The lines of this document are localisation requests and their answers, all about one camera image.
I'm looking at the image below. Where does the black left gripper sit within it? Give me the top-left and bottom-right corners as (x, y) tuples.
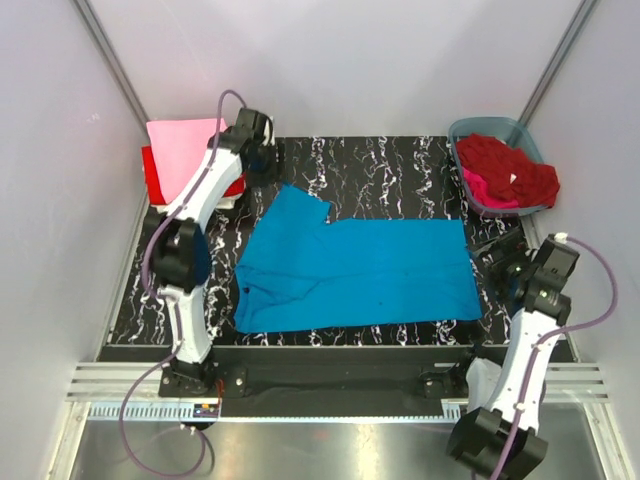
(247, 141), (290, 189)

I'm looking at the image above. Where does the blue t shirt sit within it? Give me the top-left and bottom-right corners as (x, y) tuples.
(234, 185), (482, 334)

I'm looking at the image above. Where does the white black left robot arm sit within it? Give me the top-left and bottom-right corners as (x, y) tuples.
(141, 107), (278, 396)

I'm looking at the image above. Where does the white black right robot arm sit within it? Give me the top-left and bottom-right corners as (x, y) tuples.
(446, 233), (579, 479)

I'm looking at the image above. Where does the folded cream t shirt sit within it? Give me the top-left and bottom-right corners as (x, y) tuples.
(153, 193), (243, 213)

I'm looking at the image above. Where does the folded pink t shirt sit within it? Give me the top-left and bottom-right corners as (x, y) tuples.
(146, 118), (218, 205)

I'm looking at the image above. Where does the translucent blue plastic basket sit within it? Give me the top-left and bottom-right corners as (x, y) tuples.
(448, 117), (548, 218)

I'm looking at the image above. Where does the magenta t shirt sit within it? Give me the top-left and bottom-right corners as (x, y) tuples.
(463, 168), (519, 209)

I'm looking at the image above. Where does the dark red t shirt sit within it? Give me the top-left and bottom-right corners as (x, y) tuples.
(455, 134), (560, 208)

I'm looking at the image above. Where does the folded red t shirt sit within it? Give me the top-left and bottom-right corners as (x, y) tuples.
(141, 145), (166, 206)

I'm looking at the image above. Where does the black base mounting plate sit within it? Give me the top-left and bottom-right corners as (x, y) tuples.
(97, 343), (521, 419)

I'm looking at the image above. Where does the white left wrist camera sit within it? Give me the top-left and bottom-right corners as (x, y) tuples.
(265, 116), (275, 146)

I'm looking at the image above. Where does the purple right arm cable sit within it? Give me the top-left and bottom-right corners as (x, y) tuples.
(469, 234), (621, 480)

